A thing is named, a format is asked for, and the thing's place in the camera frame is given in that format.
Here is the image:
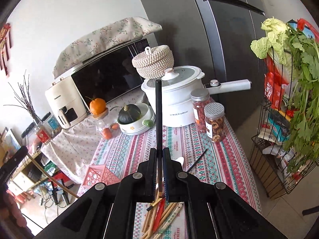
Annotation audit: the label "black chopstick on table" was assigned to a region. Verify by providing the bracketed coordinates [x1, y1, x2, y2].
[187, 149, 208, 173]

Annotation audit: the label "pink plastic basket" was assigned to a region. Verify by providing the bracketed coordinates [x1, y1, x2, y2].
[82, 165, 121, 188]

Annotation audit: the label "patterned striped tablecloth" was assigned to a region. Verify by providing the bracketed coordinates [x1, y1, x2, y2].
[77, 119, 262, 239]

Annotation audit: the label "glass jar with wooden lid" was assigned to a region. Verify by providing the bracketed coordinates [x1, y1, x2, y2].
[93, 108, 121, 140]

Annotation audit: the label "white ceramic baking dish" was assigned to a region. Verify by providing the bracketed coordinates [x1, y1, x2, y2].
[119, 103, 156, 136]

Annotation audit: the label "dark green pumpkin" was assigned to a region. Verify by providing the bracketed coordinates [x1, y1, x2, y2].
[117, 104, 142, 125]

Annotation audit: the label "jar of dried hawthorn rings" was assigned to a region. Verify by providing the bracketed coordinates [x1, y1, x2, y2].
[204, 103, 225, 143]

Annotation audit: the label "small floral tablecloth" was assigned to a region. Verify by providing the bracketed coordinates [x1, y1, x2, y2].
[40, 86, 150, 185]

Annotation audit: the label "jar of red dried fruit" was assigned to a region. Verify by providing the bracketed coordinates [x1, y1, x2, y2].
[190, 88, 210, 133]

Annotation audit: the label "orange tangerine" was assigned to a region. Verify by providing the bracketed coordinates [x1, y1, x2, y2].
[87, 97, 106, 115]

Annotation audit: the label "white electric cooking pot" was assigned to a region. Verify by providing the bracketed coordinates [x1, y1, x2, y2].
[141, 65, 251, 127]

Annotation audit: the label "black microwave oven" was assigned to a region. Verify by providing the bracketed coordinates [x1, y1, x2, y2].
[71, 39, 149, 107]

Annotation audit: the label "cream air fryer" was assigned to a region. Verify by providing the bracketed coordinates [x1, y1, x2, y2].
[45, 76, 88, 129]

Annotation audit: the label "woven lidded basket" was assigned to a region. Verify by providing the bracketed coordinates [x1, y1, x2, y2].
[132, 45, 174, 79]

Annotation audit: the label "dried branch decoration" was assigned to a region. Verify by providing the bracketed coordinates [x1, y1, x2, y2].
[5, 72, 41, 125]

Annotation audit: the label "floral cloth cover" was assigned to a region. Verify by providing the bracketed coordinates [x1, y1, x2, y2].
[53, 17, 162, 79]

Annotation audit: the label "grey refrigerator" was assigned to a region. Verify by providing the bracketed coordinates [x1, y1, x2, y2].
[141, 0, 265, 129]

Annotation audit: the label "green leafy vegetables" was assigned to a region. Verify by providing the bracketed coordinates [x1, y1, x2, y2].
[250, 17, 318, 173]

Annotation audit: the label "black wire storage rack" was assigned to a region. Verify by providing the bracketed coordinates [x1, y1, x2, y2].
[249, 50, 318, 200]

